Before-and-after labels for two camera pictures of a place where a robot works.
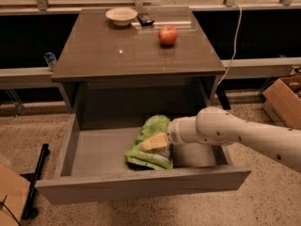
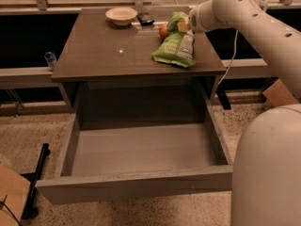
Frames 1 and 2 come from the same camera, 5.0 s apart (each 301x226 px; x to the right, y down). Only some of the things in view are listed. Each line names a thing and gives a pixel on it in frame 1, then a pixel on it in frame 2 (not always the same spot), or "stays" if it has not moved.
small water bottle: [51, 59] stays
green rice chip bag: [159, 158] -> [177, 47]
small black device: [145, 19] stays
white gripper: [173, 134] -> [197, 20]
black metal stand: [30, 210] stays
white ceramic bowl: [120, 16] stays
